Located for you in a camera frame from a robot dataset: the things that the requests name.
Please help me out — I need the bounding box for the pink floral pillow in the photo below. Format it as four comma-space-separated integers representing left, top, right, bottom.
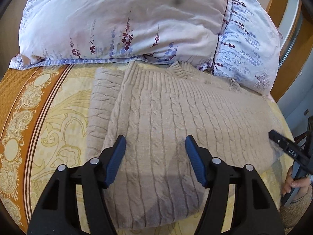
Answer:
9, 0, 233, 69

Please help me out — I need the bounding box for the blue floral tree-print pillow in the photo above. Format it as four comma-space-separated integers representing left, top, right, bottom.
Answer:
198, 0, 284, 96

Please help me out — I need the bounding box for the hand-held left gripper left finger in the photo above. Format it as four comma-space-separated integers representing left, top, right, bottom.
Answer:
27, 135, 128, 235

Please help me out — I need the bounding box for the beige cable knit sweater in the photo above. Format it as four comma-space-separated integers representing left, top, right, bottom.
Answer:
85, 60, 290, 230

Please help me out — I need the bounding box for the yellow patterned bed sheet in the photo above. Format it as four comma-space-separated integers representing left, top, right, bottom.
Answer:
0, 62, 296, 235

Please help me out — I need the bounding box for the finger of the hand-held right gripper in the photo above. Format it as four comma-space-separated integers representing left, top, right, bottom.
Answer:
268, 130, 313, 175

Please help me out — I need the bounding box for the wooden headboard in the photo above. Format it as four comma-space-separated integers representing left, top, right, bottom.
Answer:
266, 0, 291, 30

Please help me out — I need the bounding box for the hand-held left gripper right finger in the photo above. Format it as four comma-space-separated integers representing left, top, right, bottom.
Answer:
184, 135, 285, 235

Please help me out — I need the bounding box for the person's right hand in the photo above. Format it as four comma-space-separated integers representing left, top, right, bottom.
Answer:
284, 165, 313, 197

